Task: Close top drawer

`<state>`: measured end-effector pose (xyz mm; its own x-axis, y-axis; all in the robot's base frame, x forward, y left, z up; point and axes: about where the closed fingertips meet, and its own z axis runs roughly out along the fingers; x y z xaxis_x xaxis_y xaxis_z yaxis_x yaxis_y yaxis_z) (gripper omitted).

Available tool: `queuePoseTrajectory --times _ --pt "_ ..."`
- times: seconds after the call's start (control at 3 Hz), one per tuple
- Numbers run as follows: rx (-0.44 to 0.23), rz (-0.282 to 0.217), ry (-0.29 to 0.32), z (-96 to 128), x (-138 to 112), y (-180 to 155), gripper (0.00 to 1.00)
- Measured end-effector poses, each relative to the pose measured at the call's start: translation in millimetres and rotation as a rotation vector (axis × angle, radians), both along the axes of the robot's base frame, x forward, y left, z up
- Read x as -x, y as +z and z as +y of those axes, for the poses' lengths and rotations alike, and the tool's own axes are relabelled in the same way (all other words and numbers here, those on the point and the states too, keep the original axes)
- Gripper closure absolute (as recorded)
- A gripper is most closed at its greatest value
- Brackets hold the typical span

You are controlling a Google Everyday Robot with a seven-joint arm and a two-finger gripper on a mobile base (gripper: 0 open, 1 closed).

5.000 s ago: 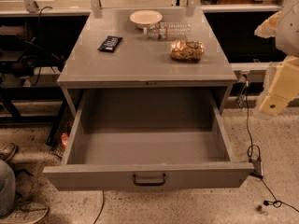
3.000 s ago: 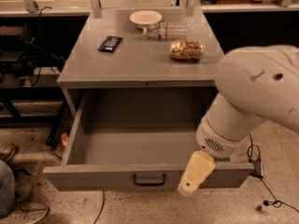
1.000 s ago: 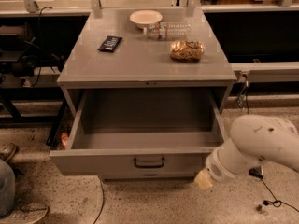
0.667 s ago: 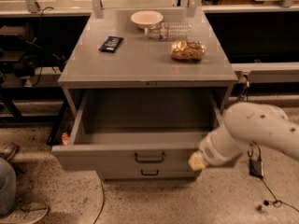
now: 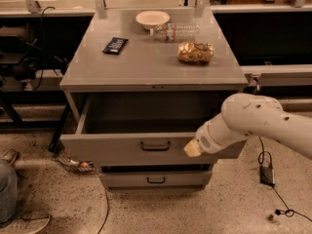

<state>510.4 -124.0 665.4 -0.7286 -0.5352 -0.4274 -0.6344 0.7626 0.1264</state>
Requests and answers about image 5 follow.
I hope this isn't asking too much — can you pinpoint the grey top drawer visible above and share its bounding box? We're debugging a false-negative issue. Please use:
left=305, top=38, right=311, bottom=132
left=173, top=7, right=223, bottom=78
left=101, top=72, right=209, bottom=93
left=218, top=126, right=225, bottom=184
left=61, top=91, right=245, bottom=167

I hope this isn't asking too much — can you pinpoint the grey drawer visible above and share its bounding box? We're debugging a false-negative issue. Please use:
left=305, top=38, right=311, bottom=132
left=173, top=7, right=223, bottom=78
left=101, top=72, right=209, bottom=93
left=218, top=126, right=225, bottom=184
left=99, top=171, right=212, bottom=189
left=61, top=91, right=245, bottom=167

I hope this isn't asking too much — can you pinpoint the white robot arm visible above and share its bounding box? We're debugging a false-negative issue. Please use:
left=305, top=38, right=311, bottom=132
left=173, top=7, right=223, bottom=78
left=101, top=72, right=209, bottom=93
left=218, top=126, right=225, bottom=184
left=184, top=93, right=312, bottom=159

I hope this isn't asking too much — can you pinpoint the grey bottom drawer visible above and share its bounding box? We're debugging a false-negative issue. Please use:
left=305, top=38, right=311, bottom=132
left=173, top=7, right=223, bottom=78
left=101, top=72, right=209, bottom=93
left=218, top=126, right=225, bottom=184
left=99, top=171, right=212, bottom=189

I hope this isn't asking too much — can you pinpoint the grey metal cabinet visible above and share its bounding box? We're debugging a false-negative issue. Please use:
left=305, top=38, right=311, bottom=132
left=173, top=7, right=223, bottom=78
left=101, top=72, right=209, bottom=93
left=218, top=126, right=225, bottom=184
left=60, top=7, right=247, bottom=176

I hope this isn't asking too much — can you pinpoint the golden chip bag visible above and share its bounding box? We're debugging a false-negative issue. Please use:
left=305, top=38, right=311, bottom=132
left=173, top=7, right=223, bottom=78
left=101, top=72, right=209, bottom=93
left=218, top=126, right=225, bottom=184
left=177, top=42, right=215, bottom=63

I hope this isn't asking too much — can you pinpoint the clear plastic water bottle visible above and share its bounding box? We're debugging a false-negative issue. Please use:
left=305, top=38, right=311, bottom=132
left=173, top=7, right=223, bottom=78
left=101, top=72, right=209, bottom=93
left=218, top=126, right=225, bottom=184
left=150, top=22, right=200, bottom=42

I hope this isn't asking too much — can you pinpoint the dark blue snack bar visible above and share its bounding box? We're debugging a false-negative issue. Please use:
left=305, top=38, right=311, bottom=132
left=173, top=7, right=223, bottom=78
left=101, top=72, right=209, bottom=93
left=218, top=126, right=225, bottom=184
left=102, top=37, right=128, bottom=55

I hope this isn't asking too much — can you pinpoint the white bowl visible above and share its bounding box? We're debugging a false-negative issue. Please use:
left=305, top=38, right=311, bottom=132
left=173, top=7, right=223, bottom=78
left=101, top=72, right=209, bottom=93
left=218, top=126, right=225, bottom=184
left=136, top=11, right=170, bottom=30

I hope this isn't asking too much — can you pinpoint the grey sneaker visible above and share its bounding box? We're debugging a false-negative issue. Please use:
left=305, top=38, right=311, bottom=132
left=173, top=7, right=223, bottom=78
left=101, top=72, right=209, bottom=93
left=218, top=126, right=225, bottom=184
left=0, top=212, right=51, bottom=234

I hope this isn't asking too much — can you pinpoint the brown shoe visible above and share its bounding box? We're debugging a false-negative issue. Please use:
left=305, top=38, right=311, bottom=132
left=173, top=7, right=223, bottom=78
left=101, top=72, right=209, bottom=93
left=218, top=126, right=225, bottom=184
left=0, top=149, right=18, bottom=165

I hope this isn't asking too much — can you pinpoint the person's grey trouser leg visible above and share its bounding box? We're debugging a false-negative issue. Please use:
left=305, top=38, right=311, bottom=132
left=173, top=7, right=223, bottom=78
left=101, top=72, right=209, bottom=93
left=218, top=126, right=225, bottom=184
left=0, top=160, right=18, bottom=225

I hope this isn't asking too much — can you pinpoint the dark machinery on left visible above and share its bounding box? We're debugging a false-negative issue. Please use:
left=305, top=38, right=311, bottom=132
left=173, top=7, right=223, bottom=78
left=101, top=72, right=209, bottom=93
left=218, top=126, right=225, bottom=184
left=0, top=6, right=70, bottom=92

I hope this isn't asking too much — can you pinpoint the black top drawer handle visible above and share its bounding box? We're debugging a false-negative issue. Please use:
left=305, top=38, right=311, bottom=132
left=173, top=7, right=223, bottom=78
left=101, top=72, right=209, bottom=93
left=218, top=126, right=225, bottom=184
left=140, top=141, right=172, bottom=152

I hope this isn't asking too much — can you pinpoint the black drawer handle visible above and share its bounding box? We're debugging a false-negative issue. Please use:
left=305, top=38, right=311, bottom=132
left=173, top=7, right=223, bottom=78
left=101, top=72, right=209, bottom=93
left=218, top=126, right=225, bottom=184
left=140, top=141, right=172, bottom=152
left=146, top=176, right=166, bottom=184

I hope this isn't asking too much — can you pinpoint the black bottom drawer handle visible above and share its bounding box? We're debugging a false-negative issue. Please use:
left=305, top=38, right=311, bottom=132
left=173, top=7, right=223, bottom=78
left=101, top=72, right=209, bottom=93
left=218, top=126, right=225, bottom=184
left=146, top=176, right=166, bottom=184

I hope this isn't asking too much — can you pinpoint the black power adapter with cable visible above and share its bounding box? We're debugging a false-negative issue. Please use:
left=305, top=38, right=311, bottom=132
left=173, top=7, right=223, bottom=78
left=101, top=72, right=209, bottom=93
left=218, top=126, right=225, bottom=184
left=257, top=137, right=312, bottom=222

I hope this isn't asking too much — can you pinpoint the black floor cable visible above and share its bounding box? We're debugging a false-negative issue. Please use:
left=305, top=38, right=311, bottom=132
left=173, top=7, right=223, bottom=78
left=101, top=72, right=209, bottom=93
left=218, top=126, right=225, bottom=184
left=97, top=175, right=110, bottom=234

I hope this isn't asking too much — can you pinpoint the wire basket with items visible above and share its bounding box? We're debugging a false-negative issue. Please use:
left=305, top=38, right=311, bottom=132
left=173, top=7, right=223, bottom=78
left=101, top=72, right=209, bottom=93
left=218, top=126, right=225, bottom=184
left=52, top=150, right=98, bottom=174

